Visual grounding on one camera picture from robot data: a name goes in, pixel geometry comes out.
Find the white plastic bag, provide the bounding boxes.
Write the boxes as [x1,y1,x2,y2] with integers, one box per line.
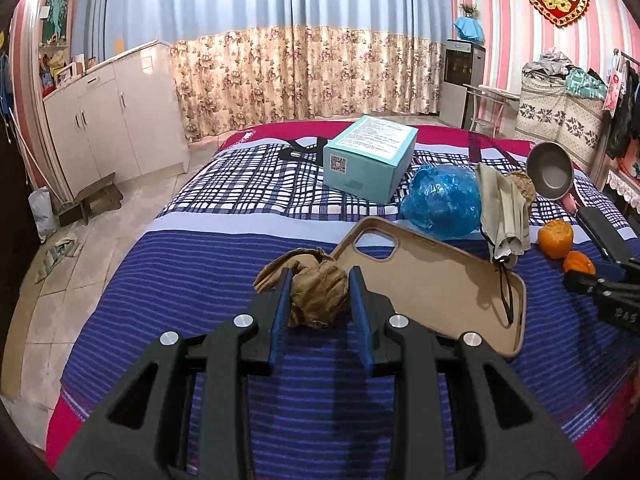
[28,187,57,244]

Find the white cabinet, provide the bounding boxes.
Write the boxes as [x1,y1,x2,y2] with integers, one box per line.
[42,40,190,197]

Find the pile of clothes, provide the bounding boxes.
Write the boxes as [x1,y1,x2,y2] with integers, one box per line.
[522,48,609,102]

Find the plaid bed sheet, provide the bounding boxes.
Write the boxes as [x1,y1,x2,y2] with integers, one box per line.
[155,132,613,227]

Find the brown cloth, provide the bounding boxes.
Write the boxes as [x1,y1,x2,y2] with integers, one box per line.
[253,248,350,330]

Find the brown paper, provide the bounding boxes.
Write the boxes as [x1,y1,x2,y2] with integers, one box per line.
[510,172,537,207]

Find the green rag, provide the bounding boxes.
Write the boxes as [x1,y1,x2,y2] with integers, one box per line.
[35,234,84,285]

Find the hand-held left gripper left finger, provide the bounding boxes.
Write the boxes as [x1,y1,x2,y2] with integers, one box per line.
[55,267,294,480]

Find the pink hanging bag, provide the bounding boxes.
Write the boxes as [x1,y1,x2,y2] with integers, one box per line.
[602,59,629,112]

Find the white photo frame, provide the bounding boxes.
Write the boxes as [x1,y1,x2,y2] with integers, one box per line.
[52,62,76,89]

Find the rack of hanging clothes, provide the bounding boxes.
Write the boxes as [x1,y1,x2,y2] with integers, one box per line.
[607,49,640,162]

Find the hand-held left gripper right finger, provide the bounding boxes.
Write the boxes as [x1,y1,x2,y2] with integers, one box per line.
[348,265,587,480]

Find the black wallet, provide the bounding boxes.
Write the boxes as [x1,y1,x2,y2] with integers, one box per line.
[575,207,640,267]

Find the water dispenser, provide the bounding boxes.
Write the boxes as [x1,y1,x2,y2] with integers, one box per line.
[439,39,487,129]

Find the lace covered low cabinet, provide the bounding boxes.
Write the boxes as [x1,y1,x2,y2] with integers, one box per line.
[604,169,640,207]

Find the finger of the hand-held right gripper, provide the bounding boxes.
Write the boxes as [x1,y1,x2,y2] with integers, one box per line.
[596,257,640,283]
[563,270,618,298]

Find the green wall poster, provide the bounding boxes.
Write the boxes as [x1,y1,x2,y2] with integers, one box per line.
[40,0,74,47]

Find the blue plastic bag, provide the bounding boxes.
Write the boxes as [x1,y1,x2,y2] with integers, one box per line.
[399,163,482,241]

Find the blue cloth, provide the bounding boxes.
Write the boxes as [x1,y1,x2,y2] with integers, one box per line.
[453,15,486,44]

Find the teal cardboard box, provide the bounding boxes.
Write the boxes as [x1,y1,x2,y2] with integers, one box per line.
[322,114,419,206]

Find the pink cup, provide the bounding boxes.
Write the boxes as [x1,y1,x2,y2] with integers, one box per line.
[525,141,582,212]

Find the beige phone case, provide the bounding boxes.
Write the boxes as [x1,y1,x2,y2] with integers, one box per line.
[329,217,527,359]

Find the wooden stool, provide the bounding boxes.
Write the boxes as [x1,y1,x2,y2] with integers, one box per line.
[58,172,124,227]

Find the blue floral curtain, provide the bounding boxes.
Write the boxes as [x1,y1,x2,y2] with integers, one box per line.
[72,0,458,142]

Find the cloth covered appliance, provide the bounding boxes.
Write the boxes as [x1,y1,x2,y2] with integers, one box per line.
[514,67,609,162]

